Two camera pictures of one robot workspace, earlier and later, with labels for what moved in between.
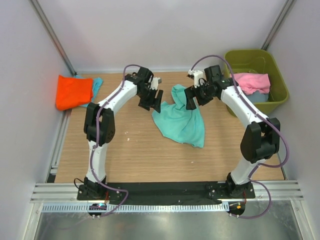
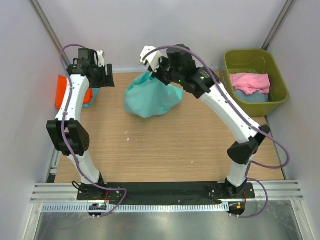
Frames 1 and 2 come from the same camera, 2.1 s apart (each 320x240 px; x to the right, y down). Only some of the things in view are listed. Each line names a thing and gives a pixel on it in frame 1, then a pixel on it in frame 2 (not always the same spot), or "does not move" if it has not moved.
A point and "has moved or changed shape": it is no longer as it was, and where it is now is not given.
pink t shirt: (250, 83) does not move
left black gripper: (154, 102) -> (107, 81)
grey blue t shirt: (256, 97) does not move
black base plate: (163, 191) does not move
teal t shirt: (177, 123) has moved or changed shape
